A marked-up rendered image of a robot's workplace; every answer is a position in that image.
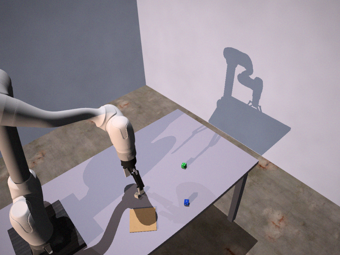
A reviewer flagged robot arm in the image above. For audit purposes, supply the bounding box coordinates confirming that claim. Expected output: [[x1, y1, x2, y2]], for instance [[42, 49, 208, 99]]
[[0, 69, 136, 255]]

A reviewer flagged tan flat mat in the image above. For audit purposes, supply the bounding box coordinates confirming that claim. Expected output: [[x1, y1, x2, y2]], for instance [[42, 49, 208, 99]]
[[129, 207, 157, 232]]

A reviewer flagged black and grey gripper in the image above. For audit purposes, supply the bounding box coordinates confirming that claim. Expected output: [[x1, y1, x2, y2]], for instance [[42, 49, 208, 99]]
[[121, 157, 144, 195]]

